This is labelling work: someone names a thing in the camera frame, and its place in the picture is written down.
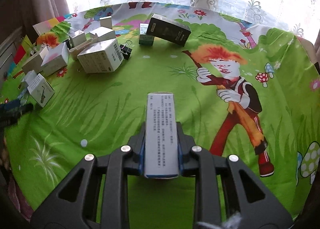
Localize white saxophone print box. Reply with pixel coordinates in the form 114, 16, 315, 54
27, 74, 55, 108

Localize beige kraft box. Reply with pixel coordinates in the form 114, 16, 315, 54
22, 46, 48, 74

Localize white box pink flower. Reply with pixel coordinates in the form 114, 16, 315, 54
41, 43, 69, 76

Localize white plastic tray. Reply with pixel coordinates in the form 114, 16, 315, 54
68, 34, 98, 61

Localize white text medicine box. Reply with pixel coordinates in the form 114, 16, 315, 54
144, 93, 179, 179

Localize white orange medicine box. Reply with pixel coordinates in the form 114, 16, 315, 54
69, 30, 86, 48

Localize large white barcode box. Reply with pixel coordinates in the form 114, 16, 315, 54
77, 39, 124, 74

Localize white grey text box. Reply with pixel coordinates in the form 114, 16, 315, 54
89, 27, 116, 42

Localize black binder clip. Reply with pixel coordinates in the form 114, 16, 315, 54
119, 40, 132, 60

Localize small white box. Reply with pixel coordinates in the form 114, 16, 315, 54
99, 16, 113, 29

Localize teal green box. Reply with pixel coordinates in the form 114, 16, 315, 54
139, 23, 154, 46

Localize black rectangular box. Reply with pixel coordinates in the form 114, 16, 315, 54
146, 14, 191, 46

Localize green cartoon bedsheet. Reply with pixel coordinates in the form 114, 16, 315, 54
2, 2, 319, 220

